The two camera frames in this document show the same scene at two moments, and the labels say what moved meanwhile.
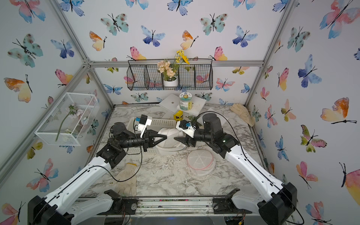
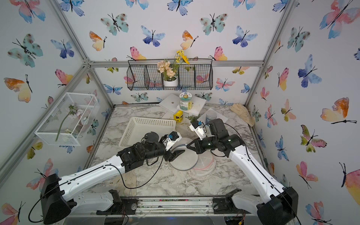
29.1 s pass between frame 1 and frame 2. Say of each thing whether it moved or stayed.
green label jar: stayed
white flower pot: stayed
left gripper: moved
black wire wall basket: stayed
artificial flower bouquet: stayed
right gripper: moved
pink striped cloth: stayed
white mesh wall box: stayed
